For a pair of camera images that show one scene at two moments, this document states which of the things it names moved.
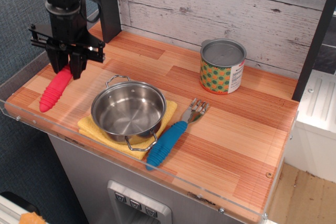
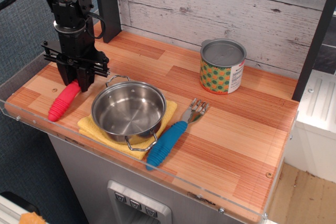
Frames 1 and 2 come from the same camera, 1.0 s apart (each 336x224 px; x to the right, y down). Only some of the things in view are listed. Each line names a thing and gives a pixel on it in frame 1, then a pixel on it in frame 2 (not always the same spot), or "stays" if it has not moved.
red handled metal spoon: x=54 y=89 to x=62 y=100
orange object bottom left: x=31 y=218 stays
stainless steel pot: x=133 y=109 stays
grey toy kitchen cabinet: x=111 y=191 stays
